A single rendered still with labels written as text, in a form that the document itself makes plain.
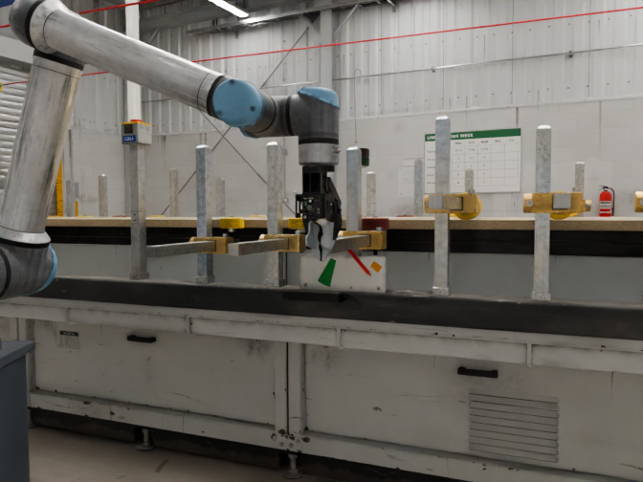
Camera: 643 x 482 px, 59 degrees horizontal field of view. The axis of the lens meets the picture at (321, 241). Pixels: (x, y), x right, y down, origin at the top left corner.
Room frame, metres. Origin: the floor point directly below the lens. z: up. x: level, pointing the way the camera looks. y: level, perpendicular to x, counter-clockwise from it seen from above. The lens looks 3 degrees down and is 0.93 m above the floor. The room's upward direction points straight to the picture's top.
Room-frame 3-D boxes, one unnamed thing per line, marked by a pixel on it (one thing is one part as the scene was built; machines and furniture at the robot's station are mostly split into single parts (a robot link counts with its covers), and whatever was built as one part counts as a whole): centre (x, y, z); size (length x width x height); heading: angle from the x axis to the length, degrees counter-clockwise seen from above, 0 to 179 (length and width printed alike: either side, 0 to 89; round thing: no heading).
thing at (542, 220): (1.43, -0.56, 0.90); 0.03 x 0.03 x 0.48; 68
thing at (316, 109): (1.27, 0.01, 1.14); 0.10 x 0.09 x 0.12; 76
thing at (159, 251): (1.70, 0.37, 0.82); 0.43 x 0.03 x 0.04; 158
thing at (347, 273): (1.61, -0.06, 0.75); 0.26 x 0.01 x 0.10; 68
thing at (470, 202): (1.52, -0.35, 0.95); 0.13 x 0.06 x 0.05; 68
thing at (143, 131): (1.90, 0.61, 1.18); 0.07 x 0.07 x 0.08; 68
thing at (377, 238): (1.61, -0.11, 0.85); 0.13 x 0.06 x 0.05; 68
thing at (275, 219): (1.71, 0.14, 0.89); 0.03 x 0.03 x 0.48; 68
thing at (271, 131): (1.28, 0.12, 1.14); 0.12 x 0.12 x 0.09; 76
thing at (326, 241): (1.26, -0.01, 0.86); 0.06 x 0.03 x 0.09; 158
